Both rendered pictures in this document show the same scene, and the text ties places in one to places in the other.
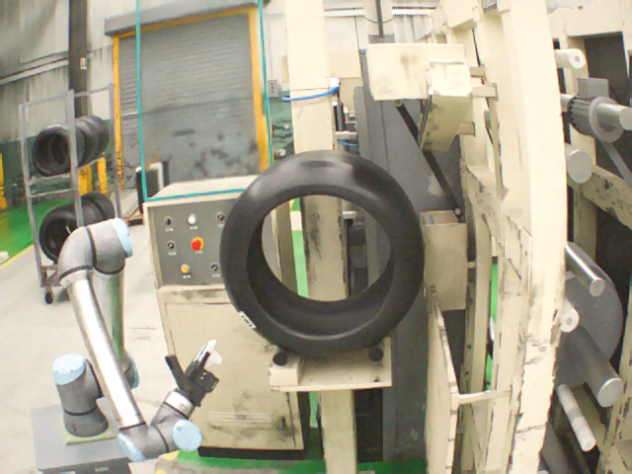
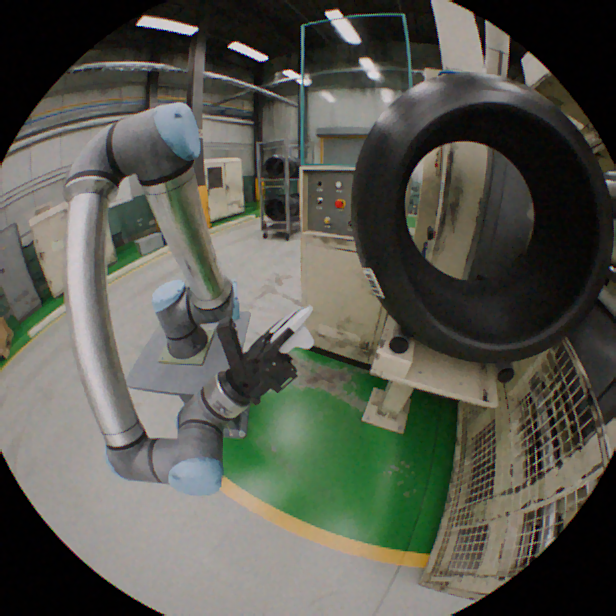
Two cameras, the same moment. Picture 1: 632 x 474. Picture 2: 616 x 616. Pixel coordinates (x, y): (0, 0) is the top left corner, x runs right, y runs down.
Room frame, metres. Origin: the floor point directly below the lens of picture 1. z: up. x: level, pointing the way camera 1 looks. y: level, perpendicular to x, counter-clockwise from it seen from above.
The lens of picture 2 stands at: (1.44, 0.20, 1.22)
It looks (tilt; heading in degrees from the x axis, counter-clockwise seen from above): 34 degrees down; 21
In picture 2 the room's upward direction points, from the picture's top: straight up
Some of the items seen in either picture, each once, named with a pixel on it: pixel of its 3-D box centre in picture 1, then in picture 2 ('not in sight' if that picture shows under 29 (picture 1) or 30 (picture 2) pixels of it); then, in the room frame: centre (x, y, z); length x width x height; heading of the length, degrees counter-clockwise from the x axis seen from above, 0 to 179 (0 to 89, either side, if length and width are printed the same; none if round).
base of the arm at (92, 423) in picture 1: (82, 414); (183, 334); (1.82, 0.90, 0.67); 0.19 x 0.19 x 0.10
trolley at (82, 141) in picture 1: (74, 188); (288, 188); (5.66, 2.26, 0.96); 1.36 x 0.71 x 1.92; 175
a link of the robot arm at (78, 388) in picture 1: (74, 381); (175, 307); (1.83, 0.89, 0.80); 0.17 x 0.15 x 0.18; 126
